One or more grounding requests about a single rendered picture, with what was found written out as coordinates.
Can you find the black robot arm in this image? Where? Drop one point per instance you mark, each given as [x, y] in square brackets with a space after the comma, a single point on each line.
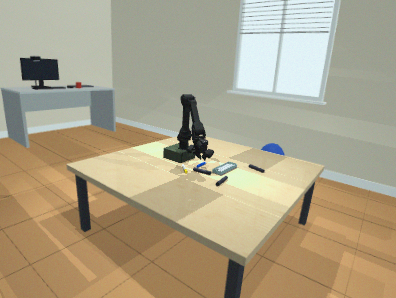
[190, 106]

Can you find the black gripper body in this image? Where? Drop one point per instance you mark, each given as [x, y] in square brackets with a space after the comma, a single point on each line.
[208, 153]

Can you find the keyboard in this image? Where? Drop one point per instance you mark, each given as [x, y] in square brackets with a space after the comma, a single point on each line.
[224, 168]

